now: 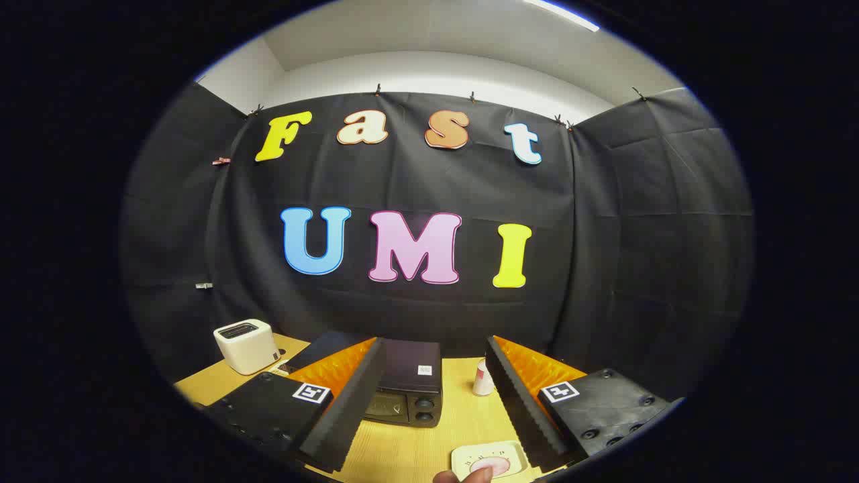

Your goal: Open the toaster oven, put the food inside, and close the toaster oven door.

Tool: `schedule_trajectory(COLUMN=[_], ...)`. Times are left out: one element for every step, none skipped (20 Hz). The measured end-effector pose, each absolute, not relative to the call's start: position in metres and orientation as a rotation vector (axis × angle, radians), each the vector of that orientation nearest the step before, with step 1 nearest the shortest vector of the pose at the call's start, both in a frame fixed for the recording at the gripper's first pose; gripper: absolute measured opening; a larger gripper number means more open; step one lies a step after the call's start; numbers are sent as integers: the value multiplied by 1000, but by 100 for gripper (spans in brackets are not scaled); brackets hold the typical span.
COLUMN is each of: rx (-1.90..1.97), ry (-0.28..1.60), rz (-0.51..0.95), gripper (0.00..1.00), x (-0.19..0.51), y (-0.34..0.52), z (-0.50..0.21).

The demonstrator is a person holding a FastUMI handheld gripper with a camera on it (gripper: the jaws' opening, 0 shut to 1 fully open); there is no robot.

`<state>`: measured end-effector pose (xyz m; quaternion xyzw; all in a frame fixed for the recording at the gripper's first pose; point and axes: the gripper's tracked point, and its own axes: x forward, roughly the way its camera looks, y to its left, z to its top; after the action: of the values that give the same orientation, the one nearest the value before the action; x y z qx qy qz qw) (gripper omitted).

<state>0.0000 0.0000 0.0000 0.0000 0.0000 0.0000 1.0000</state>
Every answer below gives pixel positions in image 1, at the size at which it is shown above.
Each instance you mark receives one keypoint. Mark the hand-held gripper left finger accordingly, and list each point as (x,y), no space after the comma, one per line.
(356,402)

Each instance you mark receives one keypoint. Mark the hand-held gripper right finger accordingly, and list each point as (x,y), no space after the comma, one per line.
(520,409)

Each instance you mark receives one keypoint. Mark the glass toaster oven door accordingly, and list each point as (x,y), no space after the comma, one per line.
(388,406)

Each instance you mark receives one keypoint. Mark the pink ham slice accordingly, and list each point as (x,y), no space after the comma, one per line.
(493,465)

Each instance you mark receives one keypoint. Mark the black toaster oven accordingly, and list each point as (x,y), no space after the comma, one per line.
(409,365)

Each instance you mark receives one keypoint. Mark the cream square plate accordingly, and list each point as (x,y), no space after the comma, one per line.
(463,459)

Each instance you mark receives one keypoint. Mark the black oven knob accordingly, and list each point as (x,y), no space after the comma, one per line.
(425,403)
(425,417)

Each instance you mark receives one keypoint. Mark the white bread toaster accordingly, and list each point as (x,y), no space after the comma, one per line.
(245,345)

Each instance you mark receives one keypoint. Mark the white and red can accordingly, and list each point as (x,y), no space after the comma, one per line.
(483,379)

